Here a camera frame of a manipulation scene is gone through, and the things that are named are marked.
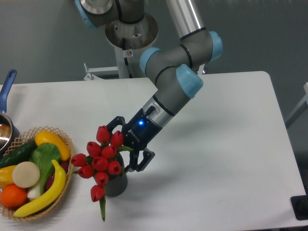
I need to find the dark red vegetable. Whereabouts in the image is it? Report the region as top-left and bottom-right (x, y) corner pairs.
(45, 161), (69, 191)

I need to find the yellow bell pepper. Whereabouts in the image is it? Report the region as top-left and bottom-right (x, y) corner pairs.
(0, 165), (16, 188)

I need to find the blue handled saucepan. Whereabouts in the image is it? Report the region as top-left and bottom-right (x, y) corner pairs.
(0, 69), (20, 158)

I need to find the green cucumber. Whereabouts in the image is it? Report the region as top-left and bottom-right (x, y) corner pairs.
(0, 140), (37, 168)

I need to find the orange fruit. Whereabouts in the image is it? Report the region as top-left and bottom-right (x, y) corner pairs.
(0, 184), (27, 207)

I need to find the white frame at right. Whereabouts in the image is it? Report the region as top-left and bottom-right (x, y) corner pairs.
(284, 82), (308, 129)

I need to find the dark grey ribbed vase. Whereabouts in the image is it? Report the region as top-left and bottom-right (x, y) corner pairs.
(103, 155), (128, 198)

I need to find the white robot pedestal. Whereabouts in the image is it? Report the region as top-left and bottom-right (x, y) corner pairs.
(105, 13), (158, 78)

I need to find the yellow banana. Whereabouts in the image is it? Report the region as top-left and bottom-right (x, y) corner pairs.
(13, 160), (66, 218)

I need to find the green bok choy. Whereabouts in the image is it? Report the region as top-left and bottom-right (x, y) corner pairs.
(27, 142), (61, 200)

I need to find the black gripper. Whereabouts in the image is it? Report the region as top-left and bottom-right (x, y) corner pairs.
(106, 108), (162, 173)

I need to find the beige round disc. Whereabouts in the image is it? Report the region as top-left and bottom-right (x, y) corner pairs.
(12, 161), (40, 188)

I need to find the red tulip bouquet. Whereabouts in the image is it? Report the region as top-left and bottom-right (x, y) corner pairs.
(71, 126), (130, 221)

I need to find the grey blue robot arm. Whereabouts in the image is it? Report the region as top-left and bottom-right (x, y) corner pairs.
(75, 0), (223, 172)

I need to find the white metal base frame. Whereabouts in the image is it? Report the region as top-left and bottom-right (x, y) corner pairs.
(84, 63), (207, 83)

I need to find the woven wicker basket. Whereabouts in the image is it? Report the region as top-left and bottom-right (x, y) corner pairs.
(0, 126), (75, 221)

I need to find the black device at table edge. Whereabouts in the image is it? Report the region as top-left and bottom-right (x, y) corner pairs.
(290, 195), (308, 220)

